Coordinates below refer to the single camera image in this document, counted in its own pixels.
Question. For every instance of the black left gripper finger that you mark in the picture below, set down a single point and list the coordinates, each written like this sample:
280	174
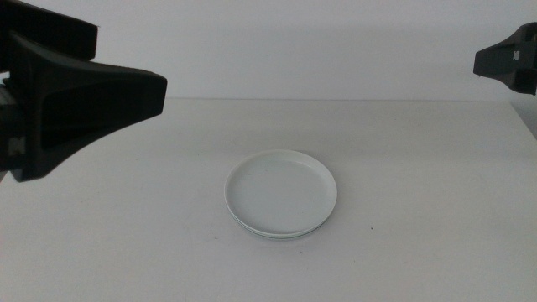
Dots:
84	100
50	29

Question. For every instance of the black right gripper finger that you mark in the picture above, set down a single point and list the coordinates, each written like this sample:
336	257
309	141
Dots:
499	60
528	84

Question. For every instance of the white shallow bowl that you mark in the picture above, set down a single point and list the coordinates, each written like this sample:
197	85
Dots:
281	193

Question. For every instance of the pale green shallow bowl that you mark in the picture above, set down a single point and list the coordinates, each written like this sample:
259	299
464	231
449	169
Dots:
277	237

